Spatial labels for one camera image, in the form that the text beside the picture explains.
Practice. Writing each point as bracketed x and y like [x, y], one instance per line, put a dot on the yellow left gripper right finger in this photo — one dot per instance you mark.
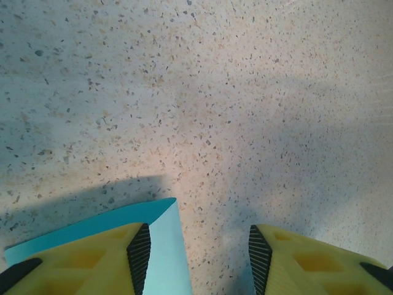
[307, 270]

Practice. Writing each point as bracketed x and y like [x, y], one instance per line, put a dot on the light blue paper sheet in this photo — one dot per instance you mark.
[167, 246]

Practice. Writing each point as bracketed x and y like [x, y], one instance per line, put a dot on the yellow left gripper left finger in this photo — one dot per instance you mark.
[92, 264]

